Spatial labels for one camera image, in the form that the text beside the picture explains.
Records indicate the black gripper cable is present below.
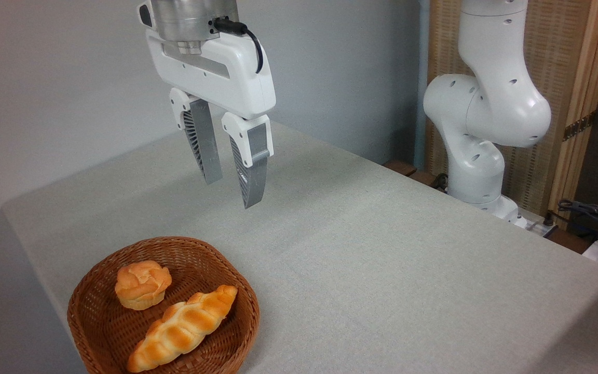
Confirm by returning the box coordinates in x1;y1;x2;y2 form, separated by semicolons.
213;17;265;75

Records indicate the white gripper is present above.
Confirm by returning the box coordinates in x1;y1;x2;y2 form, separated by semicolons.
145;28;277;210

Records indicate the grey tablecloth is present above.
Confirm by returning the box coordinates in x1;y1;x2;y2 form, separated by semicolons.
0;121;598;374

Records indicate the round golden bread roll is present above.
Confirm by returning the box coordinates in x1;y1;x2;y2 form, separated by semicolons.
114;260;173;312

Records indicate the brass screen hinge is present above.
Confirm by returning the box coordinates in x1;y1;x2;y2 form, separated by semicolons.
562;111;597;142

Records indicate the brown wicker basket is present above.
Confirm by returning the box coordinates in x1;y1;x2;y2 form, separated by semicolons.
66;236;261;374

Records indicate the brown wooden block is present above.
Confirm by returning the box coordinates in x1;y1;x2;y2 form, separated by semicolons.
383;159;418;178
408;170;442;189

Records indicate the black cable bundle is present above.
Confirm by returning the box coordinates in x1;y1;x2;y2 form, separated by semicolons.
546;198;598;246

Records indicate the long braided bread loaf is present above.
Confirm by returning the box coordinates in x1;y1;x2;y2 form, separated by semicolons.
126;284;239;373

